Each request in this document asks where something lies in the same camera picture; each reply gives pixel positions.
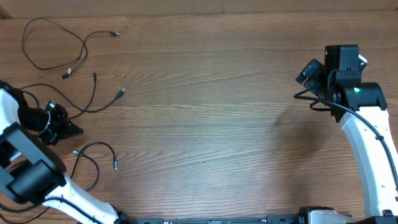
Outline thin black usb cable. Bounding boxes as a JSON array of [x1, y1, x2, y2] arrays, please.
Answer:
[[18, 72, 127, 121]]

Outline black cable with white tag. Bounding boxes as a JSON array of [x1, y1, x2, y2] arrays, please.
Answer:
[[21, 17, 121, 80]]

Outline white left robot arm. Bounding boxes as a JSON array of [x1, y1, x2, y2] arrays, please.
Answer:
[[1, 82, 134, 223]]

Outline black cable silver plugs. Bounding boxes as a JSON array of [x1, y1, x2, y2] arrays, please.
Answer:
[[0, 141, 119, 224]]

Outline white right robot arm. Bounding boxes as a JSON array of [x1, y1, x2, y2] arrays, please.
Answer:
[[294, 45, 397, 223]]

